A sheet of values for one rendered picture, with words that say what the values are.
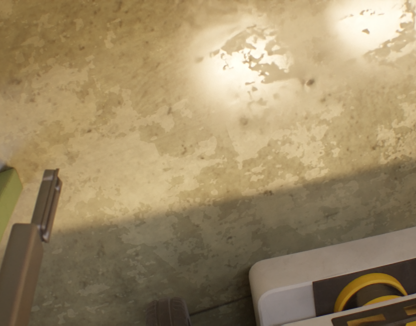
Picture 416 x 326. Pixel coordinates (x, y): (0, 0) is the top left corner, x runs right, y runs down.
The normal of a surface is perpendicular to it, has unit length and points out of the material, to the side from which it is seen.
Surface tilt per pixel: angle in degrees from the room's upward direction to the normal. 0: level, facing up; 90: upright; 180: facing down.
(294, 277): 90
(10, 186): 90
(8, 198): 90
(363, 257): 90
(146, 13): 0
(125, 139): 0
